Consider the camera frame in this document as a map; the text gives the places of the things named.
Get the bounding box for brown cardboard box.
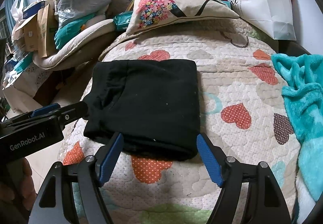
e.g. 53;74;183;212
12;0;58;58

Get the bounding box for floral girl cushion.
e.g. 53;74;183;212
126;0;239;35

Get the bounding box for person's left hand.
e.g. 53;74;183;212
1;158;37;223

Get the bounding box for black pants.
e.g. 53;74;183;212
83;59;200;161

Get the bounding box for teal pouch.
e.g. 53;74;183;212
113;11;133;32

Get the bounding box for beige lounge chair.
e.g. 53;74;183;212
33;0;130;71

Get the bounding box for heart-patterned quilt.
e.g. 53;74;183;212
57;18;301;224

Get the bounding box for teal cloth on chair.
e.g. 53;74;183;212
54;13;95;50

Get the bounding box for turquoise fleece blanket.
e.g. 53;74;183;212
271;54;322;201

